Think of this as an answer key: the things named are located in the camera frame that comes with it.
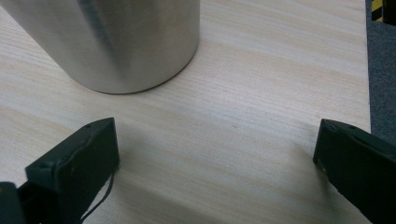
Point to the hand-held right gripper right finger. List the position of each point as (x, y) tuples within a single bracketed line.
[(361, 165)]

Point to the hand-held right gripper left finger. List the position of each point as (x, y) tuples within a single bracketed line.
[(77, 161)]

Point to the stainless steel cup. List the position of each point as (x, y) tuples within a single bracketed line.
[(109, 43)]

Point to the yellow black striped object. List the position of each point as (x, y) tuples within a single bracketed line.
[(377, 9)]

